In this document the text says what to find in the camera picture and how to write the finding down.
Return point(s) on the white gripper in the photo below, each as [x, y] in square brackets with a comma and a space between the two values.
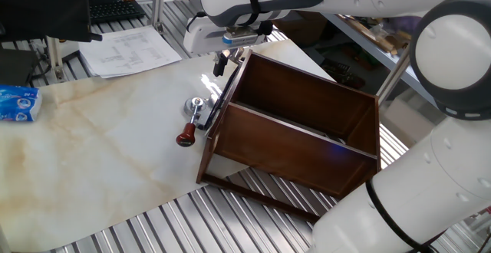
[199, 38]

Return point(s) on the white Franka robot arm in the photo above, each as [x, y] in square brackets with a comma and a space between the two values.
[441, 168]

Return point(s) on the grey crank with red knob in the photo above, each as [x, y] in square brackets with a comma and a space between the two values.
[193, 107]

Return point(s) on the printed paper sheets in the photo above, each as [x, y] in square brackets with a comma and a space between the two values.
[126, 51]

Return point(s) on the brown wooden cabinet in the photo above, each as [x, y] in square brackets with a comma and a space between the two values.
[299, 153]

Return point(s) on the black keyboard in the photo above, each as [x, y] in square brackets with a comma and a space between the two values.
[115, 10]

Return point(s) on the grey metal shelf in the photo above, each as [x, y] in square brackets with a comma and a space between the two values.
[368, 46]

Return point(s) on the marble pattern mat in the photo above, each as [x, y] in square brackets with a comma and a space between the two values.
[96, 149]

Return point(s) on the black monitor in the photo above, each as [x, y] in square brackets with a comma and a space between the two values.
[42, 7]

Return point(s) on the black box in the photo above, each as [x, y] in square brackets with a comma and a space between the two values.
[15, 67]

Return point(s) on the blue tissue pack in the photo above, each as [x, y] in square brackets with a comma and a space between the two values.
[19, 103]

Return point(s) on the aluminium frame post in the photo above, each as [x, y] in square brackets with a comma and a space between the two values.
[158, 0]
[55, 57]

